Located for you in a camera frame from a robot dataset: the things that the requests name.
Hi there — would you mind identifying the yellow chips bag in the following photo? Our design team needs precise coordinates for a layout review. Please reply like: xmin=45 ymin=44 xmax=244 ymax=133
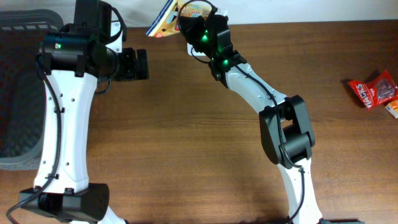
xmin=146 ymin=0 xmax=212 ymax=38

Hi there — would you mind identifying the red Hacks candy bag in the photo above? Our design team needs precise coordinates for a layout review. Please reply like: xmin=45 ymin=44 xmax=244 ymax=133
xmin=348 ymin=70 xmax=397 ymax=110

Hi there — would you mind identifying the orange tissue pack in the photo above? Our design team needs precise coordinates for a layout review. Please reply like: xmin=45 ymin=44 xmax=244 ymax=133
xmin=385 ymin=100 xmax=398 ymax=119

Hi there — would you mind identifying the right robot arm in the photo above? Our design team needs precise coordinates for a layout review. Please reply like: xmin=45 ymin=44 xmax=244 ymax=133
xmin=178 ymin=14 xmax=323 ymax=223

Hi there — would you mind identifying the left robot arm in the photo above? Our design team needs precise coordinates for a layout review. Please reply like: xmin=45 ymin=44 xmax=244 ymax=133
xmin=17 ymin=1 xmax=149 ymax=223

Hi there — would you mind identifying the white barcode scanner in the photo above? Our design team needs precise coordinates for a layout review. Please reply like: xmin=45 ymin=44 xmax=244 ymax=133
xmin=187 ymin=43 xmax=206 ymax=57

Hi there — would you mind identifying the grey plastic mesh basket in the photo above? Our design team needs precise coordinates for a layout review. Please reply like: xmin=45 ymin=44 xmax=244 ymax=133
xmin=1 ymin=9 xmax=63 ymax=170

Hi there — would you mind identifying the right black cable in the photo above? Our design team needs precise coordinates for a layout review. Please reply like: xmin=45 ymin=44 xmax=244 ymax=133
xmin=176 ymin=0 xmax=307 ymax=223

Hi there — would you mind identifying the black cable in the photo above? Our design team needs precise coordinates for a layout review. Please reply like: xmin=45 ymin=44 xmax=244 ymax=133
xmin=176 ymin=0 xmax=307 ymax=223
xmin=6 ymin=54 xmax=63 ymax=224

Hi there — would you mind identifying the left black cable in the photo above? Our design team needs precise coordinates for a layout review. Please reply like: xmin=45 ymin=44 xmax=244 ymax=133
xmin=6 ymin=54 xmax=63 ymax=224

